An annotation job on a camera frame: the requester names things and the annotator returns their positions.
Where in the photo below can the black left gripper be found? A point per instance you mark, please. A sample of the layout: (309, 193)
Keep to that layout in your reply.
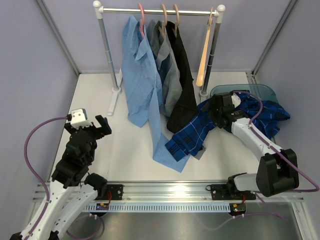
(105, 129)

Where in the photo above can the beige hanger of plaid shirt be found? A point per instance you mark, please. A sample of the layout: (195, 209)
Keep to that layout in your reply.
(201, 69)

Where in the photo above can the blue plaid shirt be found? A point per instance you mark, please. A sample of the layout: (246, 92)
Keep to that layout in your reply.
(190, 139)

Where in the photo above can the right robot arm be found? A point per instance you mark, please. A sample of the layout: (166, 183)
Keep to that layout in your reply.
(276, 171)

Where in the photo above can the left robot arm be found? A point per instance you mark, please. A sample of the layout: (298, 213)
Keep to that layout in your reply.
(71, 187)

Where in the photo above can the light blue shirt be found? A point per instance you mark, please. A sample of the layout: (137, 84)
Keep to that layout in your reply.
(143, 90)

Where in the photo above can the black shirt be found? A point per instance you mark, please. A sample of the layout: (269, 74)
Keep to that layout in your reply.
(186, 107)

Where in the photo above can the grey shirt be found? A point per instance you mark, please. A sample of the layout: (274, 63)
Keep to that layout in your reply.
(166, 66)

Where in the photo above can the pink plastic hanger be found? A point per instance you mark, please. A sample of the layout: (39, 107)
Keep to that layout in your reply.
(142, 20)

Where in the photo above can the beige hanger with grey shirt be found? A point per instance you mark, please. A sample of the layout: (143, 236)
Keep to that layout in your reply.
(162, 26)

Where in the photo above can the beige hanger with black shirt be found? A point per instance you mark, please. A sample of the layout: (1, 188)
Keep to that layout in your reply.
(177, 21)

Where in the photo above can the white and chrome clothes rack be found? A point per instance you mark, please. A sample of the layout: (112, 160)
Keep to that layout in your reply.
(217, 19)

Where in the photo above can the teal transparent plastic tray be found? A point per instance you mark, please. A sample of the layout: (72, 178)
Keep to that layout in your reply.
(260, 90)

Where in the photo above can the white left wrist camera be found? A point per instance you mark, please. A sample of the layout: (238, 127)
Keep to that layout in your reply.
(78, 118)

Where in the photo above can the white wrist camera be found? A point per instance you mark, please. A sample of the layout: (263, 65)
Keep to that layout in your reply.
(236, 101)
(78, 118)

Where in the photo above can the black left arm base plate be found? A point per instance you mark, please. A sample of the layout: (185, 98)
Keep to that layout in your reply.
(113, 192)

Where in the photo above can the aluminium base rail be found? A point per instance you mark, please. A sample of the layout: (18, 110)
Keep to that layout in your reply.
(173, 192)

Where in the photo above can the light blue slotted cable duct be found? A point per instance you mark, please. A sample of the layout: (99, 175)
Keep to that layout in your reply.
(200, 207)

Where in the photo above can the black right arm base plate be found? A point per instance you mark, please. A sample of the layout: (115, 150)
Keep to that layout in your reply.
(221, 192)

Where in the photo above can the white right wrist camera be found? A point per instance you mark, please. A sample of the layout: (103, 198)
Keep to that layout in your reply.
(236, 101)

